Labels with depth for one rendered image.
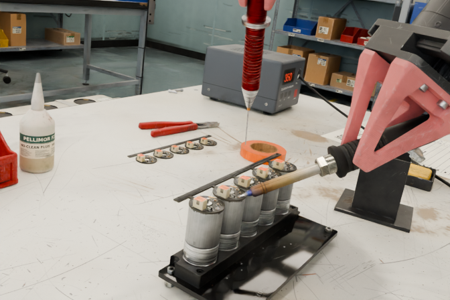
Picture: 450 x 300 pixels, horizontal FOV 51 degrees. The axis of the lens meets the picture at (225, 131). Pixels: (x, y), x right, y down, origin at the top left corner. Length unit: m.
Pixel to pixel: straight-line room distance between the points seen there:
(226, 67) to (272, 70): 0.09
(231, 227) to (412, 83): 0.16
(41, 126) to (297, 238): 0.27
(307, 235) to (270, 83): 0.43
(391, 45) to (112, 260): 0.25
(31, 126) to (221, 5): 5.41
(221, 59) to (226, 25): 4.97
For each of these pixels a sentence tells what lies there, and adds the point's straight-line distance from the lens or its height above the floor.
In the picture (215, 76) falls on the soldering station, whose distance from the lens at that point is 0.85.
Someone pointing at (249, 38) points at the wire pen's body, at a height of 0.93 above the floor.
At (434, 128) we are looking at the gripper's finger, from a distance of 0.35.
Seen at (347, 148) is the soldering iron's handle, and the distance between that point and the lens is 0.35.
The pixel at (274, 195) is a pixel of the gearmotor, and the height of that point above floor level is 0.80.
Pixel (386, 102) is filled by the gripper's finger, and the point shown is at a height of 0.90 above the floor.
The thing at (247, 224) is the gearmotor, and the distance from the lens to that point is 0.37.
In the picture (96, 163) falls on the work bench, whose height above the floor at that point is 0.75.
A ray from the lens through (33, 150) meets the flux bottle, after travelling 0.51.
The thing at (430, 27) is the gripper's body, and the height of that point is 0.95.
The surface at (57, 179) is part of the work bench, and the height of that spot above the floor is 0.75.
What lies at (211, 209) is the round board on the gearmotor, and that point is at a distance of 0.32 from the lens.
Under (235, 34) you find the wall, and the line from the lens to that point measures 5.74.
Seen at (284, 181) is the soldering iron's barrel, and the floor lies 0.83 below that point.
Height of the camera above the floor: 0.96
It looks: 17 degrees down
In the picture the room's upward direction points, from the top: 8 degrees clockwise
